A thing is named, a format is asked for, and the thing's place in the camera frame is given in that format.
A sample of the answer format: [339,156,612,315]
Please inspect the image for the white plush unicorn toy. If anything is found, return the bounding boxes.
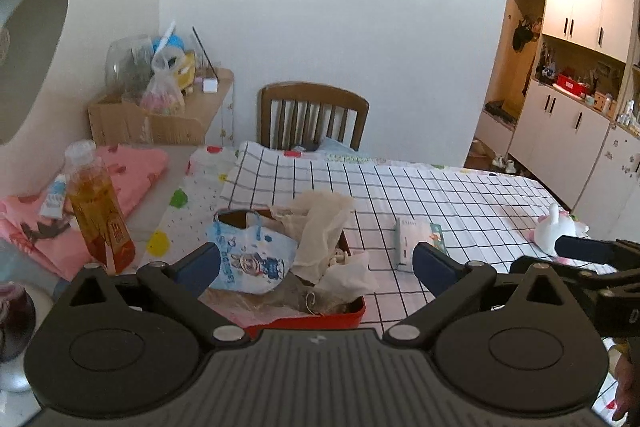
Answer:
[526,202,589,256]

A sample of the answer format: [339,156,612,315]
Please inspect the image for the blue child face mask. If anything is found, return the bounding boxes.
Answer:
[206,209,297,295]

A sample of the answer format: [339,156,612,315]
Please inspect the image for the red tin box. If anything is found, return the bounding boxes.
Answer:
[199,208,368,339]

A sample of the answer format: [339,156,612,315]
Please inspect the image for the white gauze cloth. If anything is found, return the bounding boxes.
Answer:
[270,191,355,284]

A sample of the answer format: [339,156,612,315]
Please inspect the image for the white tissue paper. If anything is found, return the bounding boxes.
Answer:
[314,251,378,303]

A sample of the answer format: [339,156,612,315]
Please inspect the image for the person right hand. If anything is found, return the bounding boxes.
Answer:
[608,339,639,421]

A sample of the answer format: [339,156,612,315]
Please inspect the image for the teal tissue pack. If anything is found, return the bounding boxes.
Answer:
[394,218,447,272]

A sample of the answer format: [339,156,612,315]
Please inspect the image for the checkered tablecloth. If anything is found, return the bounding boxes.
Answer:
[143,142,554,332]

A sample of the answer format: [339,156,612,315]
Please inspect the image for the yellow drink bottle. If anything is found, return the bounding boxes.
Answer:
[65,140,136,274]

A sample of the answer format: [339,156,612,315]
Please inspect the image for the wooden side cabinet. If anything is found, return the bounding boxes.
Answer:
[86,67,237,148]

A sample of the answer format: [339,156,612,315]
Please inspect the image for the plastic bag of items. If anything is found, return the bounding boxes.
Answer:
[140,46,184,115]

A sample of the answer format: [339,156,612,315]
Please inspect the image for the wooden chair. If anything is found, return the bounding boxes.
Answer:
[258,81,370,150]

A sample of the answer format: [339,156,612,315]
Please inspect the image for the white wall cabinets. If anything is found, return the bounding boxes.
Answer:
[475,0,638,209]

